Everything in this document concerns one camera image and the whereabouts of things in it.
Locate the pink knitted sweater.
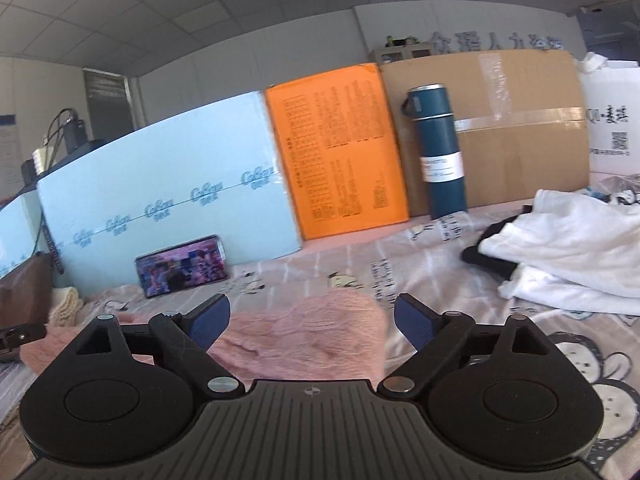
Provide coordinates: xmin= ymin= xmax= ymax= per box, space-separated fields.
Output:
xmin=19 ymin=291 xmax=388 ymax=394

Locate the cream knitted cloth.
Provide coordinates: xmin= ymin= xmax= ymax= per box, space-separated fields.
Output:
xmin=49 ymin=286 xmax=84 ymax=327

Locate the black garment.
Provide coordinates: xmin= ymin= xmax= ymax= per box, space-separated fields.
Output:
xmin=459 ymin=204 xmax=534 ymax=281

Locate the brown leather bag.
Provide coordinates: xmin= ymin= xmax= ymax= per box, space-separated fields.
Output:
xmin=0 ymin=252 xmax=53 ymax=362

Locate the smartphone with lit screen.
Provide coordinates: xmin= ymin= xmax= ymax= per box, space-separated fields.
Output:
xmin=134 ymin=235 xmax=228 ymax=299

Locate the white garment pile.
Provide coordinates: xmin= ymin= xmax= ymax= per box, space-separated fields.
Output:
xmin=478 ymin=190 xmax=639 ymax=316

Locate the dark teal thermos bottle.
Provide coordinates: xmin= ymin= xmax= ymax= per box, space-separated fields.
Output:
xmin=401 ymin=84 xmax=468 ymax=219

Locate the large light blue box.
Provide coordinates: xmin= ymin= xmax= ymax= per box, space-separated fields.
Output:
xmin=37 ymin=92 xmax=303 ymax=296

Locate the white power strip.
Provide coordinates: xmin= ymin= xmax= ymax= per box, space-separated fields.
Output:
xmin=32 ymin=145 xmax=54 ymax=174

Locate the black power adapter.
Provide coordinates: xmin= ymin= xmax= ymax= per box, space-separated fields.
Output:
xmin=63 ymin=116 xmax=88 ymax=155

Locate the brown cardboard box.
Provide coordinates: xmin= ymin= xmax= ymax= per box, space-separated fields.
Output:
xmin=380 ymin=50 xmax=590 ymax=217

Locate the orange printed board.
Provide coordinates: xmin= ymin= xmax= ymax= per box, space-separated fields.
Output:
xmin=264 ymin=63 xmax=409 ymax=240

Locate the white printed bag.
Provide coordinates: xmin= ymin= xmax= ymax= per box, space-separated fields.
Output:
xmin=577 ymin=52 xmax=640 ymax=174

